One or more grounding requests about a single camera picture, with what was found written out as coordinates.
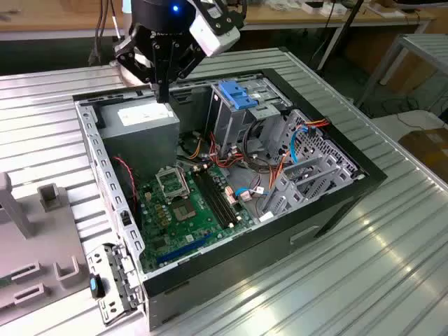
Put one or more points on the black RAM slot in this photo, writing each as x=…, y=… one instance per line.
x=219, y=196
x=223, y=195
x=211, y=199
x=215, y=198

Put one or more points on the long wooden desk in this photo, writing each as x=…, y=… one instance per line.
x=52, y=17

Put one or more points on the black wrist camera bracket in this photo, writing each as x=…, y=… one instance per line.
x=227, y=14

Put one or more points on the grey metal disk bay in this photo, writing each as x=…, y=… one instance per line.
x=325, y=162

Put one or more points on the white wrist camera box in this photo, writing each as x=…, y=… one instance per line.
x=213, y=38

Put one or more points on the grey power supply unit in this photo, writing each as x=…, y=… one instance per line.
x=140, y=143

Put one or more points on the black PC case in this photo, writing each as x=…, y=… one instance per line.
x=245, y=259

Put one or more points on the metal frame table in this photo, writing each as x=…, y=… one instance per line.
x=420, y=45

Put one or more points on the black blue latch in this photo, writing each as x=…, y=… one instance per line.
x=94, y=285

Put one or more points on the green motherboard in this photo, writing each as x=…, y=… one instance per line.
x=206, y=224

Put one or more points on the grey metal optical drive cage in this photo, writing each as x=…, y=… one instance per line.
x=227, y=122

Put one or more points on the blue expansion slot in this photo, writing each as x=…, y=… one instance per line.
x=183, y=249

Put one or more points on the grey parts rack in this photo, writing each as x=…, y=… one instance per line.
x=35, y=245

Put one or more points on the cardboard box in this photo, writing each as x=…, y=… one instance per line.
x=430, y=147
x=367, y=49

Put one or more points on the blue plastic bay bracket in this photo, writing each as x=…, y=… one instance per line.
x=238, y=96

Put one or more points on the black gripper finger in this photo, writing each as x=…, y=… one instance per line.
x=158, y=70
x=167, y=70

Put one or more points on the green RAM stick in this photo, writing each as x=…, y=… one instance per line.
x=4, y=282

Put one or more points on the silver hinged slot bracket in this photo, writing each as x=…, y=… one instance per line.
x=101, y=266

